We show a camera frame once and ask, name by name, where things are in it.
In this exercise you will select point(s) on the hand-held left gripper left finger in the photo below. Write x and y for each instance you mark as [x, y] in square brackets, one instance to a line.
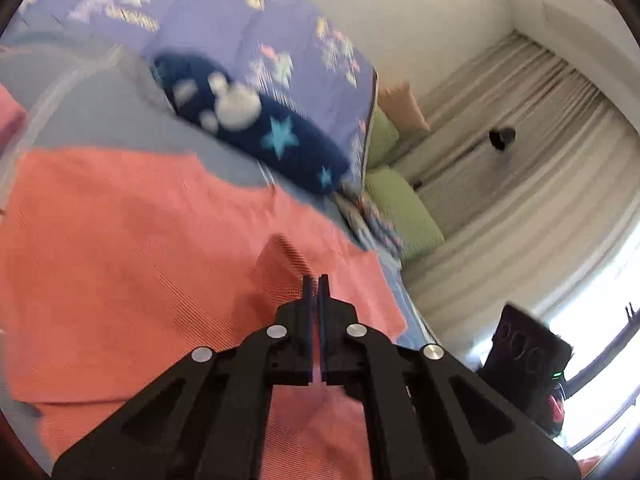
[309, 310]

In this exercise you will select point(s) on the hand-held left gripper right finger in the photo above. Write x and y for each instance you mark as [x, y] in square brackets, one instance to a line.
[324, 310]

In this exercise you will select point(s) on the coral knit garment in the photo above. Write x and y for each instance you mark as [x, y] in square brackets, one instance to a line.
[125, 260]

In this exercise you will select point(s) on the window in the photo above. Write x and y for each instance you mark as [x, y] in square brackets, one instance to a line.
[600, 310]

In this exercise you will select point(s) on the floral print cloth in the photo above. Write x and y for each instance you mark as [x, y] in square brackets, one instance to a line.
[372, 222]

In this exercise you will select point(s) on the green pillow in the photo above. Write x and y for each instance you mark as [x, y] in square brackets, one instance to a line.
[400, 210]
[382, 137]

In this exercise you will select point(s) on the beige striped curtain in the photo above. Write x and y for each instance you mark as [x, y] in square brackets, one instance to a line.
[525, 210]

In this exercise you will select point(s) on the navy star fleece blanket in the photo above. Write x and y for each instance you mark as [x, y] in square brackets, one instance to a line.
[295, 147]

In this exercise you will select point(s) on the peach pillow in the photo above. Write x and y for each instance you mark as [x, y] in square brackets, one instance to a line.
[402, 107]

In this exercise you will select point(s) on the black floor lamp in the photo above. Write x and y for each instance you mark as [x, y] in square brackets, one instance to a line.
[501, 138]

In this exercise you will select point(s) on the grey striped bed sheet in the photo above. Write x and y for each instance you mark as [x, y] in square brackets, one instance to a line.
[110, 115]

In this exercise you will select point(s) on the purple tree print duvet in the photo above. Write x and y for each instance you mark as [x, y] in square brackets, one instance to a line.
[210, 15]

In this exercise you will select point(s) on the folded coral cloth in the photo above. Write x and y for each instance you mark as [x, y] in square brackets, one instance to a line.
[9, 115]

